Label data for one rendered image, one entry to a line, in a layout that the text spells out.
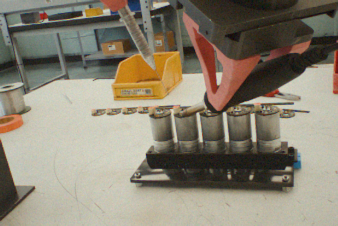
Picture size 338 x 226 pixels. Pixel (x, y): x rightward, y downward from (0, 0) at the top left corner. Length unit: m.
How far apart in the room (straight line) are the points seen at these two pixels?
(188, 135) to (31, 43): 5.86
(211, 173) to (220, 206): 0.04
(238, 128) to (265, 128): 0.03
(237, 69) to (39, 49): 5.94
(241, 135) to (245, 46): 0.17
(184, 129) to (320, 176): 0.14
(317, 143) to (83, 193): 0.26
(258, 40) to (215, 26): 0.03
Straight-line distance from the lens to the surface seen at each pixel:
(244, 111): 0.39
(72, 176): 0.46
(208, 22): 0.23
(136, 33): 0.38
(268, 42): 0.25
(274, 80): 0.26
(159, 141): 0.42
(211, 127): 0.40
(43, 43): 6.09
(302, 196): 0.37
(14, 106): 0.76
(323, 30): 4.77
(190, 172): 0.40
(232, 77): 0.26
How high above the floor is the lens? 0.95
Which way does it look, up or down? 19 degrees down
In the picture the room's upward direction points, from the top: 8 degrees counter-clockwise
